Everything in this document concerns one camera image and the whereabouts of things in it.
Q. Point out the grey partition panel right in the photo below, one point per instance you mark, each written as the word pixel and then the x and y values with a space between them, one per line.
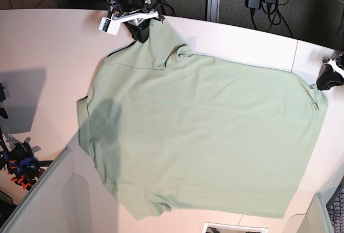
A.
pixel 316 219

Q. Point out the grey partition panel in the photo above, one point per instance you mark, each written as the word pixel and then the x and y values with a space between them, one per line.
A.
pixel 58 202
pixel 316 219

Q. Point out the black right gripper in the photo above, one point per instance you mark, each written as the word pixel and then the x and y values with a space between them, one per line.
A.
pixel 139 33

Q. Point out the grey partition panel left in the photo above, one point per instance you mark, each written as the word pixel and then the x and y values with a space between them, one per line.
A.
pixel 58 202

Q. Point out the light green polo shirt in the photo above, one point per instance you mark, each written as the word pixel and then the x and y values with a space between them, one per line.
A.
pixel 170 129

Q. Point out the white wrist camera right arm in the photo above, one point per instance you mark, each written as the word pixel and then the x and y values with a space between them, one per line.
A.
pixel 112 25

